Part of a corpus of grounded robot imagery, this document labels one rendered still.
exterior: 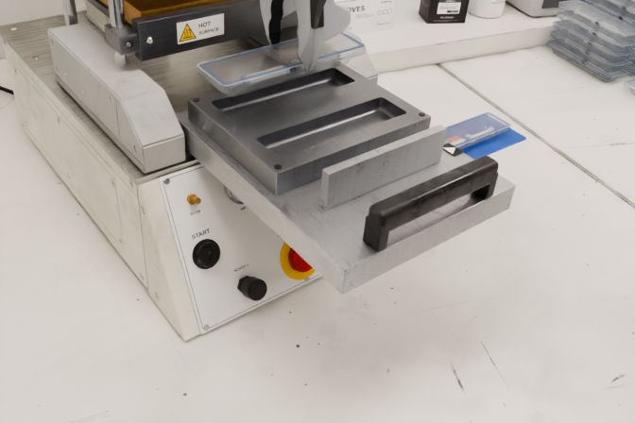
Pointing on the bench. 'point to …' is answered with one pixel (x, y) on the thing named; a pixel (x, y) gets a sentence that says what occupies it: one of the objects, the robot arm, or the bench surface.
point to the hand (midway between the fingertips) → (286, 49)
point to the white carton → (365, 5)
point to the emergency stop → (298, 262)
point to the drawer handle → (428, 198)
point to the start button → (207, 254)
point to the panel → (227, 305)
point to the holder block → (304, 125)
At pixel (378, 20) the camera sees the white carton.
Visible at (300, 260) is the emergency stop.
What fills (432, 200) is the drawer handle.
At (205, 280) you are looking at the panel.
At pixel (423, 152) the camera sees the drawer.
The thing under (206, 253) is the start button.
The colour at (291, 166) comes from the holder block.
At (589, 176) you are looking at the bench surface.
